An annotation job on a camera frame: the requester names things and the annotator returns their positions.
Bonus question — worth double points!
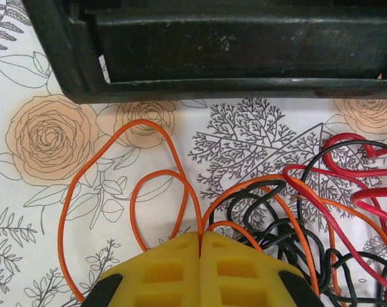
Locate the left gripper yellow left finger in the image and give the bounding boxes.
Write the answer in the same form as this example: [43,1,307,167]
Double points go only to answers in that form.
[80,231,202,307]

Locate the black plastic tray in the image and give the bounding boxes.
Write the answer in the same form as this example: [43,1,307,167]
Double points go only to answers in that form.
[22,0,387,104]

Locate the orange cable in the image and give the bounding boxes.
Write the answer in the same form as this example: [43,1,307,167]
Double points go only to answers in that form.
[58,118,387,307]

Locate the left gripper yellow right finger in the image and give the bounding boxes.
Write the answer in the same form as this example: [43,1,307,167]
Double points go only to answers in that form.
[200,231,326,307]

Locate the thin red cable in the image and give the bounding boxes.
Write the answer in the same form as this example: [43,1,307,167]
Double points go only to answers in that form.
[281,163,387,307]

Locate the black cable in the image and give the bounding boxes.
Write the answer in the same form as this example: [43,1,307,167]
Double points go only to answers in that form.
[226,140,387,307]

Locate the thick red cable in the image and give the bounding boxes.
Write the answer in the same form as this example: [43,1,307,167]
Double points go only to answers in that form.
[322,132,387,231]

